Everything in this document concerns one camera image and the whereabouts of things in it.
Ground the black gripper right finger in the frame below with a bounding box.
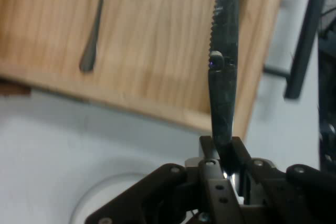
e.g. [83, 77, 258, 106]
[230, 136, 336, 224]

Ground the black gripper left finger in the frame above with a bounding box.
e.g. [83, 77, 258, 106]
[86, 135, 242, 224]

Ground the serrated steel table knife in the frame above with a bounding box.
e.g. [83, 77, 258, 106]
[208, 0, 241, 183]

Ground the black equipment clutter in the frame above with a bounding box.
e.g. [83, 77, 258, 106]
[316, 0, 336, 172]

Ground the wooden cutlery tray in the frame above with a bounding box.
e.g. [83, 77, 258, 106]
[0, 0, 290, 140]

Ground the black metal frame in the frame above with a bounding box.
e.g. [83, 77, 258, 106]
[263, 0, 332, 101]

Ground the steel cutlery handle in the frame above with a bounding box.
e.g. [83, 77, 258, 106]
[79, 0, 114, 73]

